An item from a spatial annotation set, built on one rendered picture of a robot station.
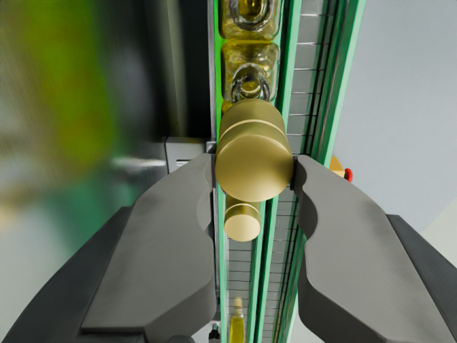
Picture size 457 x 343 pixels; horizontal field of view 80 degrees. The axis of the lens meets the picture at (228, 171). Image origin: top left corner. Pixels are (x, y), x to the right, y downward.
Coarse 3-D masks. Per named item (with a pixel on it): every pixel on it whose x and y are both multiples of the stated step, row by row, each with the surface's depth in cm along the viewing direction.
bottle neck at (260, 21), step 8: (232, 0) 17; (264, 0) 19; (272, 0) 17; (232, 8) 18; (264, 8) 19; (272, 8) 18; (232, 16) 18; (240, 16) 18; (256, 16) 22; (264, 16) 18; (240, 24) 18; (248, 24) 18; (256, 24) 18; (264, 24) 18
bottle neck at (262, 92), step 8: (248, 64) 24; (240, 72) 22; (248, 72) 21; (256, 72) 21; (264, 72) 24; (240, 80) 20; (248, 80) 20; (256, 80) 20; (264, 80) 20; (232, 88) 21; (240, 88) 24; (256, 88) 25; (264, 88) 20; (232, 96) 21; (240, 96) 22; (248, 96) 24; (256, 96) 23; (264, 96) 21
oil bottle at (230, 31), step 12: (228, 0) 22; (240, 0) 24; (252, 0) 24; (276, 0) 22; (228, 12) 22; (240, 12) 24; (252, 12) 24; (276, 12) 22; (228, 24) 23; (276, 24) 23; (228, 36) 24; (240, 36) 24; (252, 36) 24; (264, 36) 24; (276, 36) 25
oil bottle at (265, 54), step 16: (224, 48) 25; (240, 48) 24; (256, 48) 24; (272, 48) 25; (224, 64) 25; (240, 64) 24; (256, 64) 24; (272, 64) 24; (224, 80) 26; (272, 80) 25; (224, 96) 27; (272, 96) 26
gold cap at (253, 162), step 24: (240, 120) 12; (264, 120) 12; (240, 144) 11; (264, 144) 11; (288, 144) 12; (216, 168) 12; (240, 168) 11; (264, 168) 11; (288, 168) 11; (240, 192) 12; (264, 192) 12
